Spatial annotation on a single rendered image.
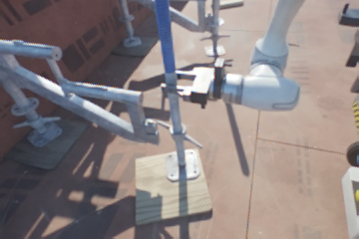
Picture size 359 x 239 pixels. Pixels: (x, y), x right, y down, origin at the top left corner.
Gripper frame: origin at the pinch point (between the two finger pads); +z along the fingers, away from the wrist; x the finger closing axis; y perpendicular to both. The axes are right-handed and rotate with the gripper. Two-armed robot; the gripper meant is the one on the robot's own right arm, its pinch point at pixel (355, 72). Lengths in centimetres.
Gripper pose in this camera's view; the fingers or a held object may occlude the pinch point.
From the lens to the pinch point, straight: 85.9
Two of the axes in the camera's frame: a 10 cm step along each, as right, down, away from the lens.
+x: 3.6, -6.4, 6.8
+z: 0.8, 7.4, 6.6
